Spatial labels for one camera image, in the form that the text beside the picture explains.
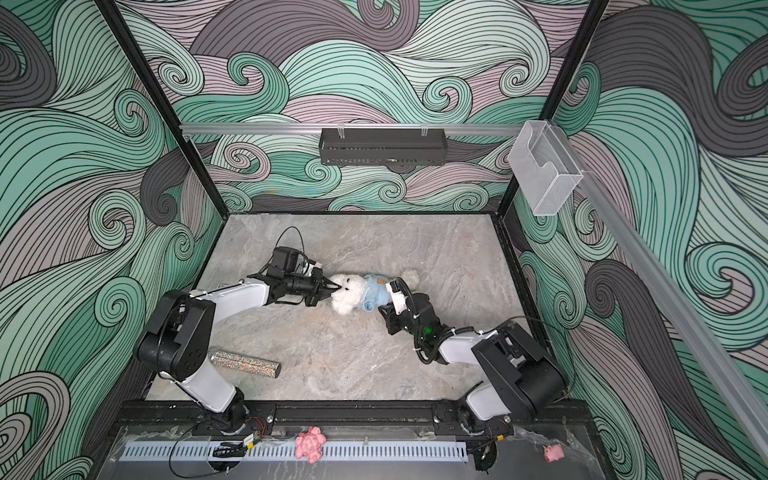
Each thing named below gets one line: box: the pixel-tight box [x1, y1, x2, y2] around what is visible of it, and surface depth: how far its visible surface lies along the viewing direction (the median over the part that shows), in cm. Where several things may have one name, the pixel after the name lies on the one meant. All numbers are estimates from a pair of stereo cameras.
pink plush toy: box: [295, 426, 327, 464], surface depth 69 cm
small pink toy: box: [543, 444, 565, 463], surface depth 68 cm
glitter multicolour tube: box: [210, 351, 282, 379], surface depth 81 cm
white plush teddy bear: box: [329, 269, 421, 314], surface depth 87 cm
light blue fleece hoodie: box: [360, 274, 392, 313], surface depth 87 cm
